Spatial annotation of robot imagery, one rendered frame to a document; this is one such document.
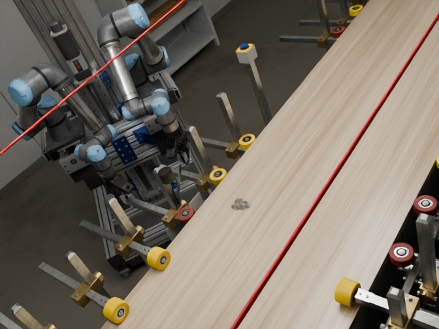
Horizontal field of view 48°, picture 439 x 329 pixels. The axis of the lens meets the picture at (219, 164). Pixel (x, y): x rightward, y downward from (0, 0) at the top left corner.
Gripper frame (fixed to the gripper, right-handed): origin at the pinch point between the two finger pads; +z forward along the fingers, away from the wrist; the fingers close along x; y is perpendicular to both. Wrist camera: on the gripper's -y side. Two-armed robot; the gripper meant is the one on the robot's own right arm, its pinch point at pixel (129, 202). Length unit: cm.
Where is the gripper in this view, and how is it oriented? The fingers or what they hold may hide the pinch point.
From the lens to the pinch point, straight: 245.4
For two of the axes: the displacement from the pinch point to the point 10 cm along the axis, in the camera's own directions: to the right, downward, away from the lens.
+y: -7.7, -1.9, 6.1
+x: -5.6, 6.7, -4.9
